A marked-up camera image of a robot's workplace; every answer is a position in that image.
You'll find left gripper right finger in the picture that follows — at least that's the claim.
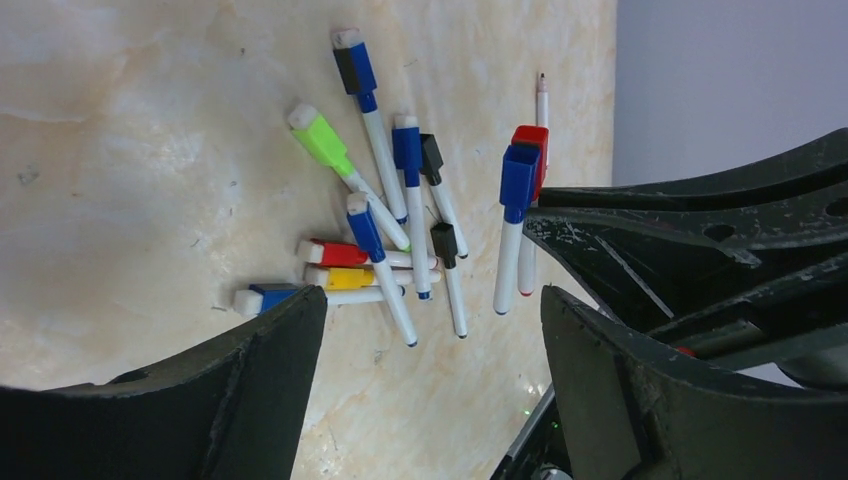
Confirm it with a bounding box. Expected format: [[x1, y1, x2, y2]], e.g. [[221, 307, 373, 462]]
[[494, 286, 847, 479]]

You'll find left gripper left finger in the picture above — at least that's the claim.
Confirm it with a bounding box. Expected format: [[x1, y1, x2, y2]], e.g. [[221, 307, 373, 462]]
[[1, 287, 327, 479]]

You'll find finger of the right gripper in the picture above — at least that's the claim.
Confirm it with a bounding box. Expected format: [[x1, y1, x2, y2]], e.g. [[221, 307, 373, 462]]
[[525, 182, 847, 369], [537, 129, 847, 216]]

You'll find red marker pen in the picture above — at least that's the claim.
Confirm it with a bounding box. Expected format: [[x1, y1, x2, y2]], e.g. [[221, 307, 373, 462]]
[[511, 125, 549, 297]]

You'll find yellow cap marker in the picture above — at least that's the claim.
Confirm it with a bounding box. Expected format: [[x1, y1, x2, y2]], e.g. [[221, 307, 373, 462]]
[[303, 265, 442, 290]]

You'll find red cap marker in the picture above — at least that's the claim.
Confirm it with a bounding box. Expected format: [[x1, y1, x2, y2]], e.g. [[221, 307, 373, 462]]
[[296, 239, 440, 270]]

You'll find uncapped thin marker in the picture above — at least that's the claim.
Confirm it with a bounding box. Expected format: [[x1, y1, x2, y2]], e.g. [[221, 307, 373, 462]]
[[536, 73, 549, 128]]

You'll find green cap marker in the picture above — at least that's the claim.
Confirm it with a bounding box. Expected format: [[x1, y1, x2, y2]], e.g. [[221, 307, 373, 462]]
[[287, 102, 411, 253]]

